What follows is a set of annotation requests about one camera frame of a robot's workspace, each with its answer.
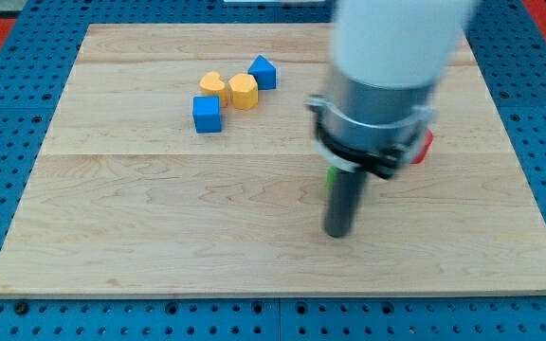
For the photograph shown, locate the blue cube block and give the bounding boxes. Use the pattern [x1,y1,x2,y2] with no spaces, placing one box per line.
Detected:
[192,96,222,134]

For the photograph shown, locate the yellow heart block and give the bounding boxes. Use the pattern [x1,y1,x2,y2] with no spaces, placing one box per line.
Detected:
[199,71,228,107]

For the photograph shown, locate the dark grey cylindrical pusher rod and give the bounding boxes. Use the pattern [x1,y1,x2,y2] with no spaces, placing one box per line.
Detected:
[323,167,367,238]

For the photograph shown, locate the red circle block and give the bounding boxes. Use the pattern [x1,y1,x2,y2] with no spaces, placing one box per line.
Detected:
[411,128,434,164]

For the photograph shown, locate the yellow hexagon block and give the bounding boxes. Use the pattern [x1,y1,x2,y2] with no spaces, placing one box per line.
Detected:
[228,73,258,110]

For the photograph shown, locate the light wooden board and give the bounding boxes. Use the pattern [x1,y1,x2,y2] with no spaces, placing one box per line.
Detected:
[0,24,546,299]

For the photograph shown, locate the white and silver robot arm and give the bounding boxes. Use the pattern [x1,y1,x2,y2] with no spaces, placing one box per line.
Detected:
[306,0,479,237]

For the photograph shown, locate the blue triangle block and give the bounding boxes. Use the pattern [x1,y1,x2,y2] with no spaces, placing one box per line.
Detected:
[248,55,277,90]

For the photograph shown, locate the green star block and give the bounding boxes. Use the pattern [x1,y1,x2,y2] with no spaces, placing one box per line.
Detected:
[326,166,337,189]

